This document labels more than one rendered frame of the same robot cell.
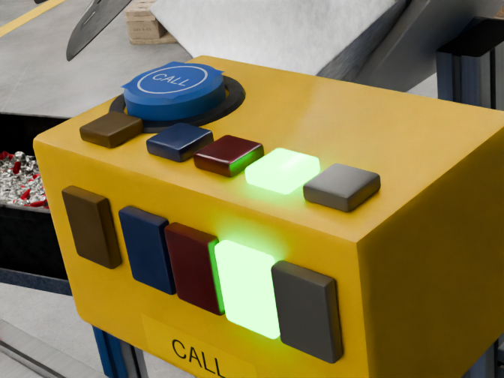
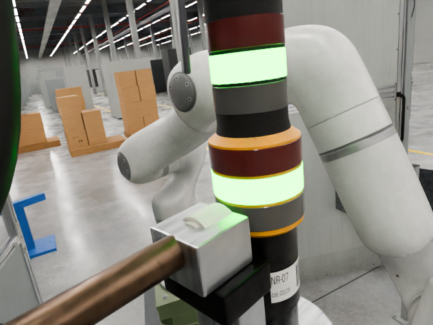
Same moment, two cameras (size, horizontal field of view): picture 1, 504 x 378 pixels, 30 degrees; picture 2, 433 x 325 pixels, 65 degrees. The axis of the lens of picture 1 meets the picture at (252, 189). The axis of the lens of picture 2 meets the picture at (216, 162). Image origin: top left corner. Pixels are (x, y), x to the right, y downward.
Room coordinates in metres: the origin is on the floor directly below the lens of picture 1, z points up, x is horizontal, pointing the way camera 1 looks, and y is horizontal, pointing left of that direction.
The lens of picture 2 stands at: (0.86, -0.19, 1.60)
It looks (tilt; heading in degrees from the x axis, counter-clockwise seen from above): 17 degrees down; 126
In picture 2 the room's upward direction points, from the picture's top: 7 degrees counter-clockwise
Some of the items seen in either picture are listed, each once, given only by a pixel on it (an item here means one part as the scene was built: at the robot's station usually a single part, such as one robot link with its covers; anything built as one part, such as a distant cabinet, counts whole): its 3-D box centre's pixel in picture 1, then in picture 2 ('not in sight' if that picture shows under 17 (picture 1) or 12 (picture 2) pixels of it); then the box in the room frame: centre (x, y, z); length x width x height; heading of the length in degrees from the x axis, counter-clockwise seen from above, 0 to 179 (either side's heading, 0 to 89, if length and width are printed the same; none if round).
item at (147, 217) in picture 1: (150, 250); not in sight; (0.29, 0.04, 1.04); 0.02 x 0.01 x 0.03; 45
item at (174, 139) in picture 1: (180, 142); not in sight; (0.31, 0.02, 1.08); 0.02 x 0.02 x 0.01; 45
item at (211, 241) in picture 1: (197, 268); not in sight; (0.27, 0.02, 1.04); 0.02 x 0.01 x 0.03; 45
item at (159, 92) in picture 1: (175, 95); not in sight; (0.35, 0.02, 1.08); 0.04 x 0.04 x 0.02
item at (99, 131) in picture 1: (111, 129); not in sight; (0.33, 0.05, 1.08); 0.02 x 0.02 x 0.01; 45
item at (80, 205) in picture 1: (91, 226); not in sight; (0.31, 0.06, 1.04); 0.02 x 0.01 x 0.03; 45
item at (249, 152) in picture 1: (229, 155); not in sight; (0.29, 0.01, 1.08); 0.02 x 0.02 x 0.01; 45
